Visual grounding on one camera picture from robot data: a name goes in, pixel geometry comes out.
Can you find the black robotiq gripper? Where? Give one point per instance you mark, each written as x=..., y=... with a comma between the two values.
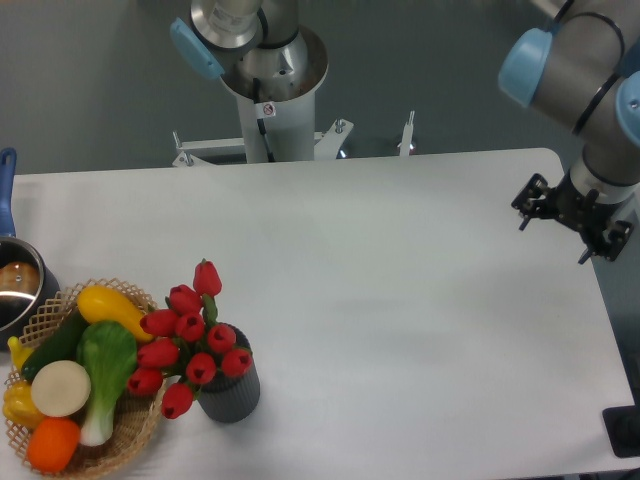
x=579, y=212

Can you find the red tulip bouquet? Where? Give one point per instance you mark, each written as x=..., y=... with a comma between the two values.
x=179, y=348

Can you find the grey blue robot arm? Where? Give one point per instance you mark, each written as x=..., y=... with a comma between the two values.
x=273, y=66

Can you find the dark grey ribbed vase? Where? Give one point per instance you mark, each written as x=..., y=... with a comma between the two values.
x=234, y=391

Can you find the black device at table edge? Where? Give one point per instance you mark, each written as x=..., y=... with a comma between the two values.
x=622, y=426

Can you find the woven wicker basket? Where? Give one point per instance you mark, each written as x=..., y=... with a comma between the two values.
x=135, y=417

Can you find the yellow squash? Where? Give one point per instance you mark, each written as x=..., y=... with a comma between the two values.
x=98, y=303

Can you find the green bok choy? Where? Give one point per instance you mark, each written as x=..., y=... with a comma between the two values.
x=108, y=353

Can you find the dark green cucumber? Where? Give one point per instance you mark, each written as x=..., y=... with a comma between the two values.
x=60, y=345

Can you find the white round radish slice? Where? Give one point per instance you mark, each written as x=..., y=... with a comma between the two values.
x=61, y=388

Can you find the orange fruit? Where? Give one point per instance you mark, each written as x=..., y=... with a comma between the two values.
x=52, y=444

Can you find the yellow banana tip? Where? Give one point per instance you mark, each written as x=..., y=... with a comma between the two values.
x=19, y=353

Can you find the yellow bell pepper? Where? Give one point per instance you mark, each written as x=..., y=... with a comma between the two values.
x=19, y=407

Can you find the white metal base frame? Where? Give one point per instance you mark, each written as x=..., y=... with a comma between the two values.
x=329, y=145

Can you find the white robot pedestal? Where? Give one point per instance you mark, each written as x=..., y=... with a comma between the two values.
x=278, y=131

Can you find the blue handled saucepan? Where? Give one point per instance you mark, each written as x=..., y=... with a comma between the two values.
x=26, y=281

